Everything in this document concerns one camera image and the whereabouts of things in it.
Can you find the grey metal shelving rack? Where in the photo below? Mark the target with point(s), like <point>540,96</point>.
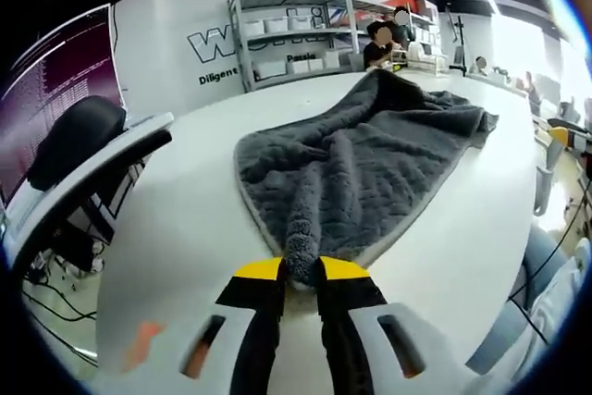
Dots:
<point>296,34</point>

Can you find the row of white storage boxes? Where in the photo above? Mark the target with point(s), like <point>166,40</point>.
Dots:
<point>277,25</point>

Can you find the grey chair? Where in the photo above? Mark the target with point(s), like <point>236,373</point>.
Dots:
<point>543,187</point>

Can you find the black computer mouse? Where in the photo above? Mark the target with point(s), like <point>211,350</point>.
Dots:
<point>76,140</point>

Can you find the white laptop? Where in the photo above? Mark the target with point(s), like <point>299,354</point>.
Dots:
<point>60,71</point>

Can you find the grey towel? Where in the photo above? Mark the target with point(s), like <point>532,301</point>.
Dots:
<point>361,159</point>

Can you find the person's jeans legs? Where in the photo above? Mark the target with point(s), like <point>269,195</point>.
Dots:
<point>546,261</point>

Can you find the black-edged side table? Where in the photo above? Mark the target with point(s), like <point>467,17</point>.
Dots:
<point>92,168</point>

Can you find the person's white shirt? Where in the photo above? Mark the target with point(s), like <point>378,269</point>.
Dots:
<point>564,293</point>

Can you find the black tripod stand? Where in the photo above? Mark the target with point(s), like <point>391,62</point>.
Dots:
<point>461,48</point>

